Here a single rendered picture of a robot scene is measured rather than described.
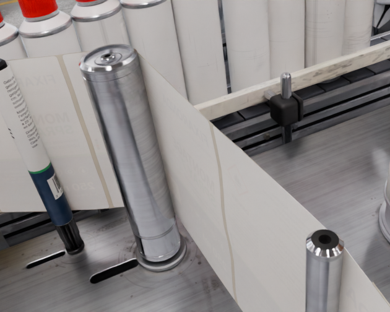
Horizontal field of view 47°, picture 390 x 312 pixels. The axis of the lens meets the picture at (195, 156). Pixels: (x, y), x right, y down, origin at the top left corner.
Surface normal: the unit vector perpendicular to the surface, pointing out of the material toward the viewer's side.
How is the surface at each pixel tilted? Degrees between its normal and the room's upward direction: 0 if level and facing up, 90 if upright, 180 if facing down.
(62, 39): 90
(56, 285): 0
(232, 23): 90
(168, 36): 90
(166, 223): 90
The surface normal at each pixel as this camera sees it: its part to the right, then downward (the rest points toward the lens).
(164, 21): 0.65, 0.38
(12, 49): 0.82, 0.25
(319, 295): -0.38, 0.60
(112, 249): -0.14, -0.79
